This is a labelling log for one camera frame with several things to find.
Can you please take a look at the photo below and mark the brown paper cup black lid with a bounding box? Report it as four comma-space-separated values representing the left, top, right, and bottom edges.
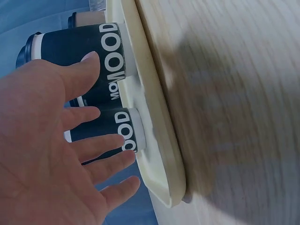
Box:
67, 11, 105, 28

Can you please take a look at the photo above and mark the black paper cup white lettering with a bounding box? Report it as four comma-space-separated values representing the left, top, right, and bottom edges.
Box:
69, 75, 124, 109

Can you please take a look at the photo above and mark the person's left hand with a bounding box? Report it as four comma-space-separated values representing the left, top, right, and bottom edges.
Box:
0, 51, 141, 225

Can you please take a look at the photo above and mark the cream plastic tray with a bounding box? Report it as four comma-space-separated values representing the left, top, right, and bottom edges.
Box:
105, 0, 188, 209

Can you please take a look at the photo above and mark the small black paper cup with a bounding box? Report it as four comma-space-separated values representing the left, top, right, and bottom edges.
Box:
63, 107, 147, 165

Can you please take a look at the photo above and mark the large black lidded paper cup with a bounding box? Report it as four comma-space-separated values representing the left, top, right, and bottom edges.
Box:
15, 22, 137, 78

